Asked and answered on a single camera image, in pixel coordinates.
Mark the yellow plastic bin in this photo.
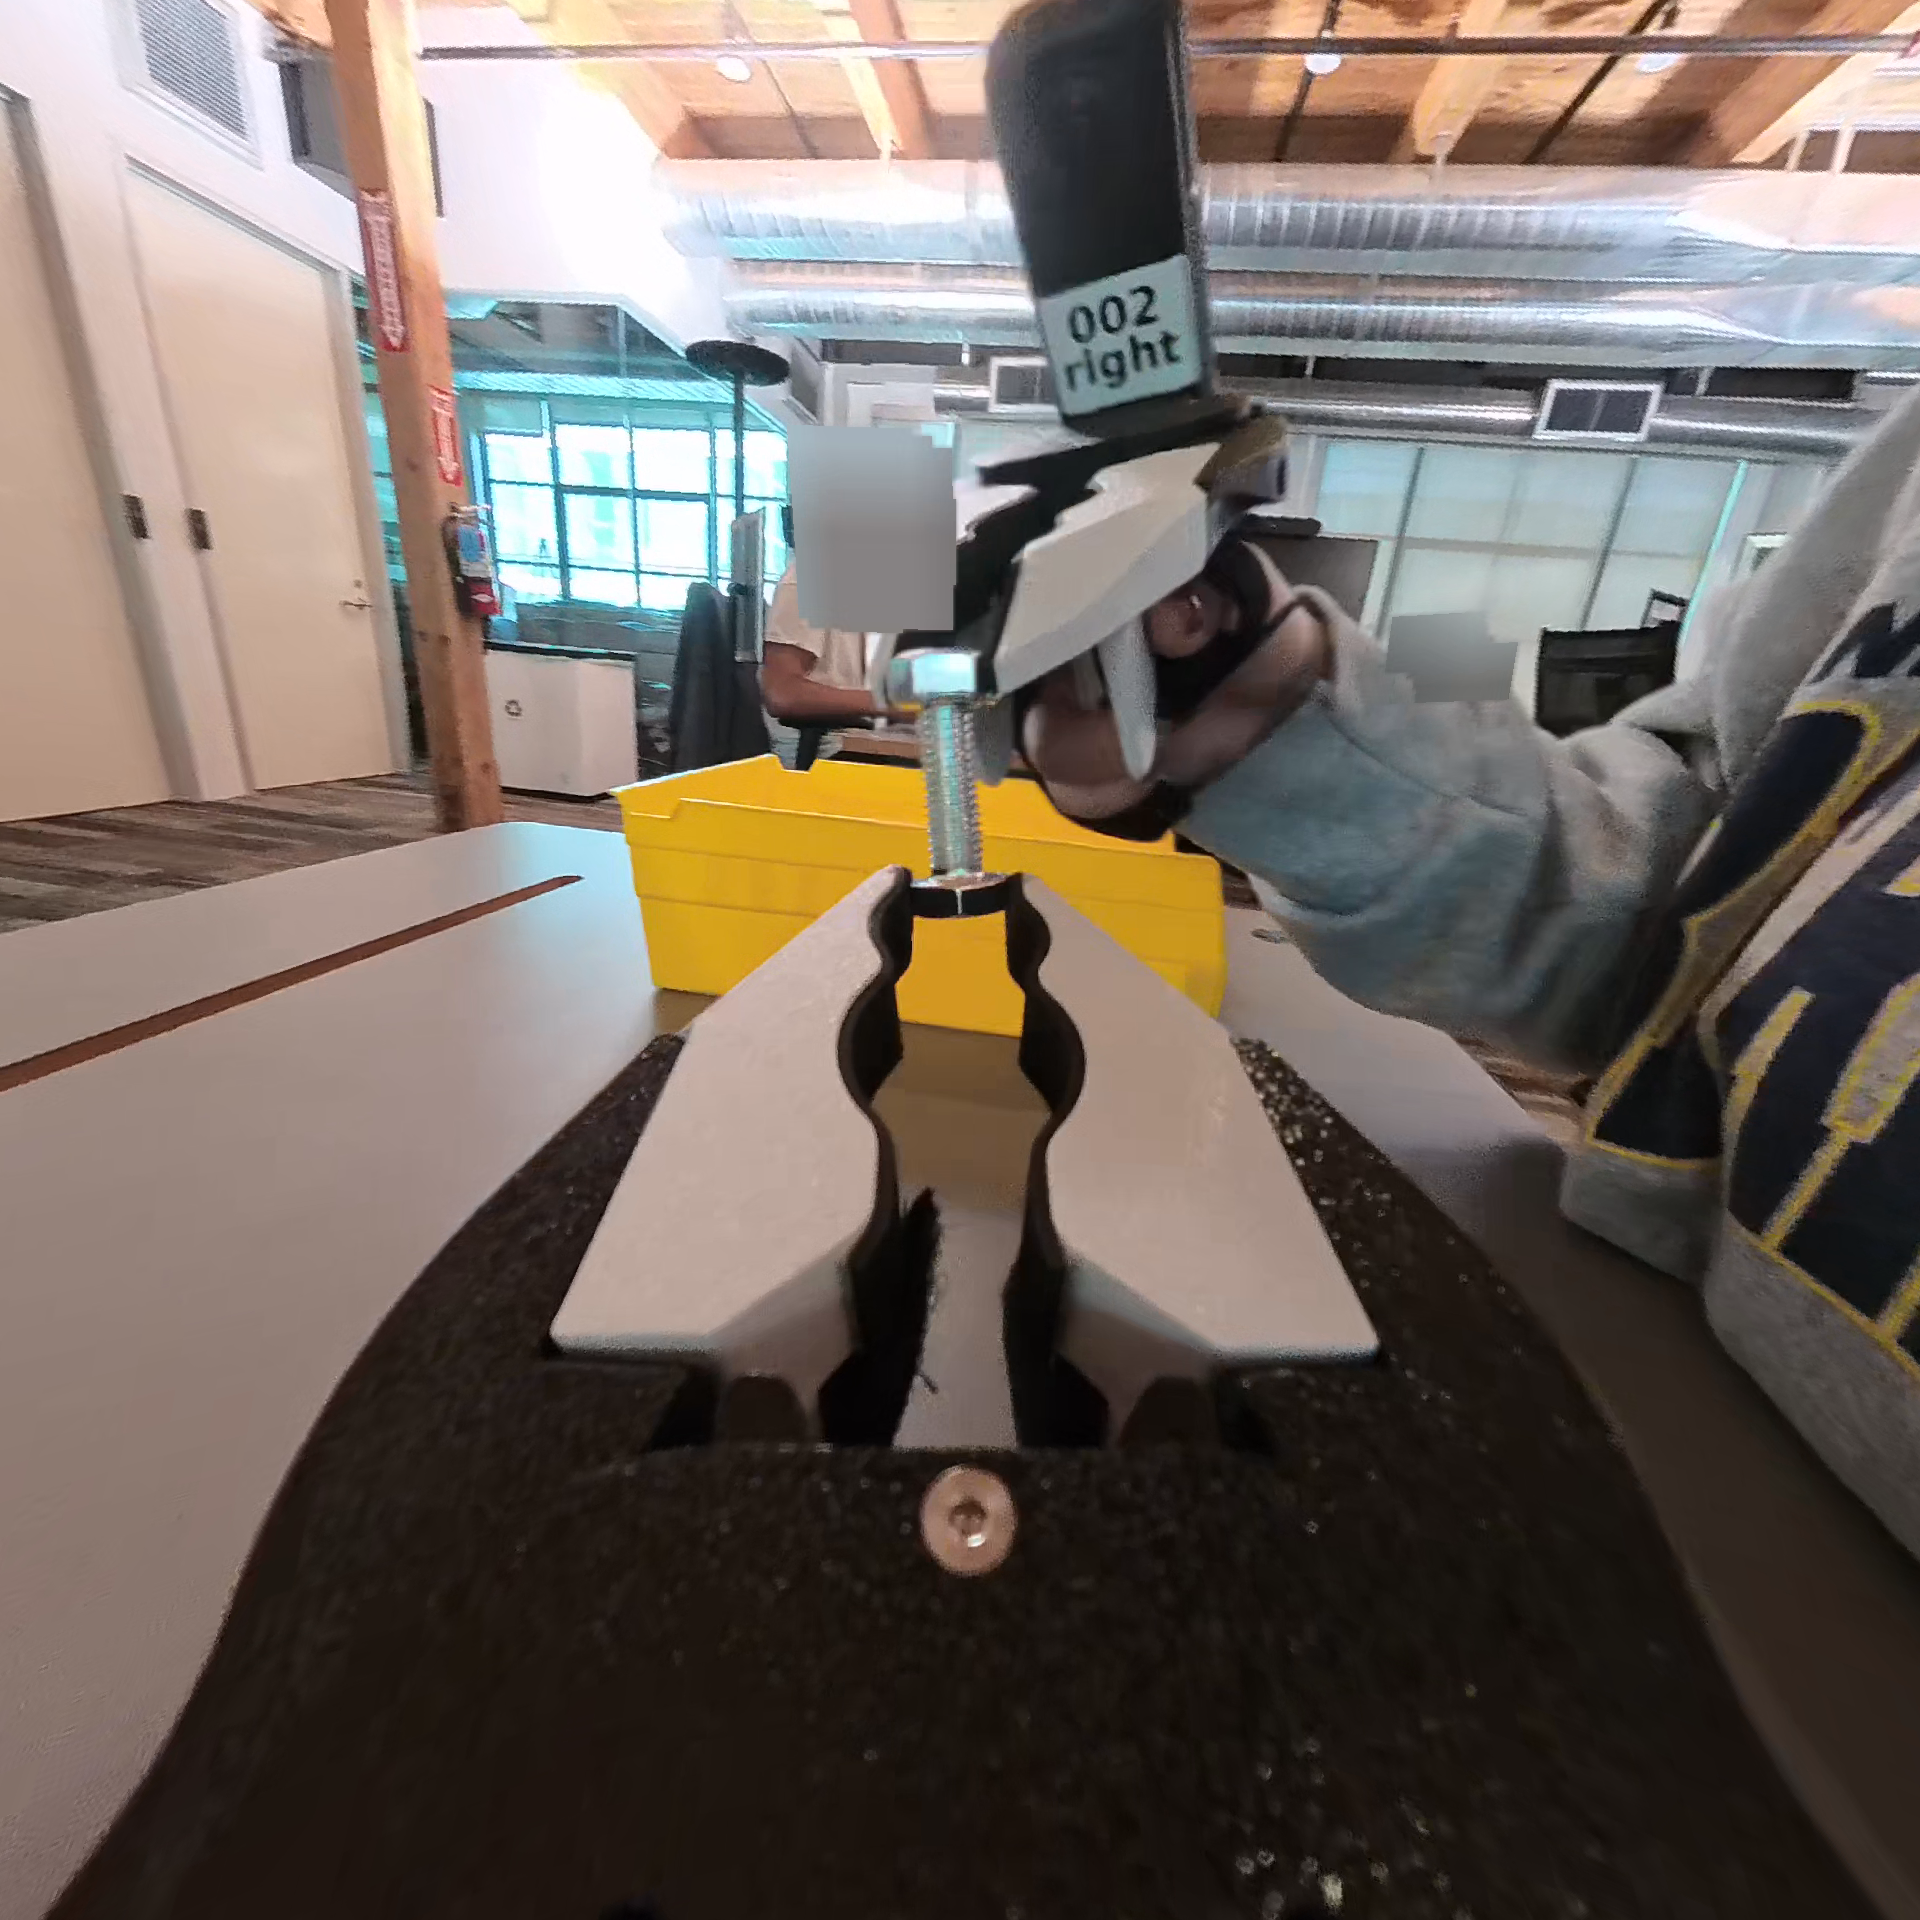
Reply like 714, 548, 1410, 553
616, 753, 1230, 1040

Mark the silver threaded bolt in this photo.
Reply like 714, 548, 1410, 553
904, 704, 1011, 920

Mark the silver air duct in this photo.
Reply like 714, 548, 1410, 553
660, 158, 1920, 271
728, 256, 1920, 361

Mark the wall vent grille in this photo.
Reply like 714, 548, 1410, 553
116, 0, 266, 160

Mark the black round floor lamp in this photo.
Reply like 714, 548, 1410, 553
686, 340, 794, 663

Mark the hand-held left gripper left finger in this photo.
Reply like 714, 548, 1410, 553
550, 863, 941, 1445

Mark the dark jacket on chair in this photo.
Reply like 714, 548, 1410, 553
667, 583, 774, 774

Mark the black mesh office chair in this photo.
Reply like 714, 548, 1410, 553
1537, 621, 1685, 735

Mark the white door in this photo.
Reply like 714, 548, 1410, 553
118, 158, 409, 792
0, 82, 174, 825

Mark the long red sign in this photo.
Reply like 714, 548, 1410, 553
357, 188, 409, 357

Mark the person's right hand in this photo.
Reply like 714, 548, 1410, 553
1017, 537, 1340, 841

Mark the person's right forearm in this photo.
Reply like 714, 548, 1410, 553
1178, 382, 1920, 1073

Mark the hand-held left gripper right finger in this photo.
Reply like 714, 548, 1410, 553
998, 876, 1382, 1445

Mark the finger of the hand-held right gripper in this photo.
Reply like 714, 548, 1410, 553
953, 454, 1116, 664
986, 445, 1220, 698

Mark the wooden post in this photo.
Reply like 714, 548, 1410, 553
322, 0, 506, 833

